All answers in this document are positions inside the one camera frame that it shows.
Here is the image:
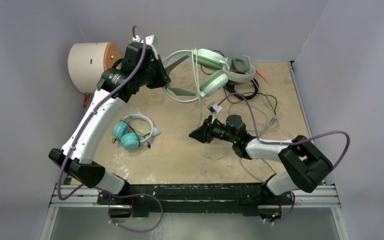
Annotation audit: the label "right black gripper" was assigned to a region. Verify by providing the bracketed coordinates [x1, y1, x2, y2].
[189, 115, 236, 144]

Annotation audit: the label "black headphones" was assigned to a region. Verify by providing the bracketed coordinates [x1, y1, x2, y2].
[200, 50, 279, 115]

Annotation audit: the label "teal cat-ear headphones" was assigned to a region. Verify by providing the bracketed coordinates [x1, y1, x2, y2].
[112, 111, 163, 151]

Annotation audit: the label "mint green headphones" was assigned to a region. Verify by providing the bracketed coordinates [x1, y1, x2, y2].
[161, 48, 230, 162]

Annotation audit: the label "white grey headphones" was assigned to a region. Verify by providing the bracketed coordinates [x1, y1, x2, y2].
[222, 54, 256, 83]

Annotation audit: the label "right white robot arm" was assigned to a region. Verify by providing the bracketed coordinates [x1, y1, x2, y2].
[188, 114, 334, 204]

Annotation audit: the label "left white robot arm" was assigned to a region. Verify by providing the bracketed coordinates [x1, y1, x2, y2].
[48, 42, 170, 205]

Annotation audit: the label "white cylinder drum orange lid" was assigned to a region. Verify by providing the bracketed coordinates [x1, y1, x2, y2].
[67, 42, 121, 94]

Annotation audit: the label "red clamp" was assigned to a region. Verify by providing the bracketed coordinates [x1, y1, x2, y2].
[82, 93, 90, 108]

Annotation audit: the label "orange pencil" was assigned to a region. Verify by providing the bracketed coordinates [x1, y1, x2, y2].
[255, 69, 272, 85]

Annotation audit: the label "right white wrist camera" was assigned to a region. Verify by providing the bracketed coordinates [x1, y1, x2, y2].
[207, 102, 222, 118]

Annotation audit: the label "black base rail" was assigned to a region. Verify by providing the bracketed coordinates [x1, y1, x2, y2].
[97, 182, 293, 218]

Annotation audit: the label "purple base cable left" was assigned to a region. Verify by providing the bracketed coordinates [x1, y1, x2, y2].
[102, 192, 164, 234]

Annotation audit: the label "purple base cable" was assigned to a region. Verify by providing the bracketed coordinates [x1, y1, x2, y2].
[263, 192, 296, 226]
[102, 192, 164, 234]

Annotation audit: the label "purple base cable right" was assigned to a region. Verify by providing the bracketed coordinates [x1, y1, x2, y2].
[263, 192, 296, 226]

